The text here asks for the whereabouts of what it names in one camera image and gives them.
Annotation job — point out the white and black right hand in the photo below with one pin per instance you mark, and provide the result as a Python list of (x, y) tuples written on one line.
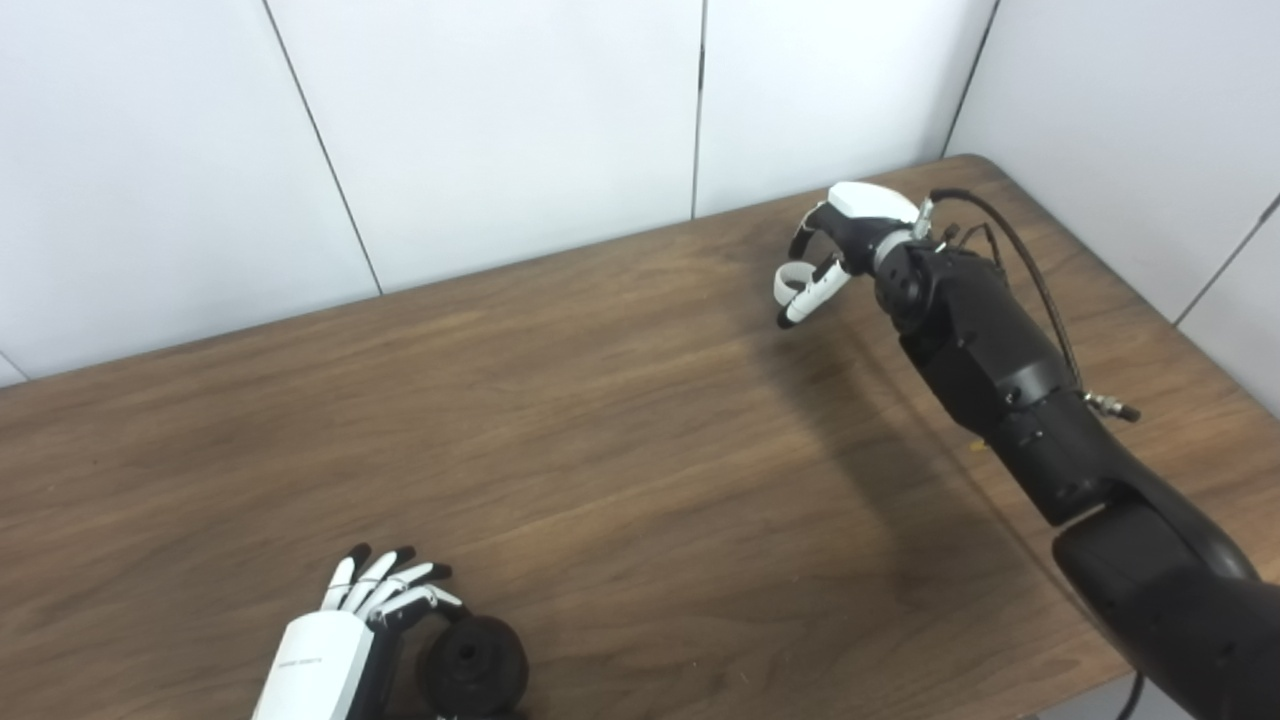
[(870, 215)]

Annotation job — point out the white and black left hand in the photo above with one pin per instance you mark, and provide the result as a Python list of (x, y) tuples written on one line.
[(315, 665)]

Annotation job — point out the round black part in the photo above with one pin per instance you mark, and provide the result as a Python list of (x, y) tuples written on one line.
[(475, 665)]

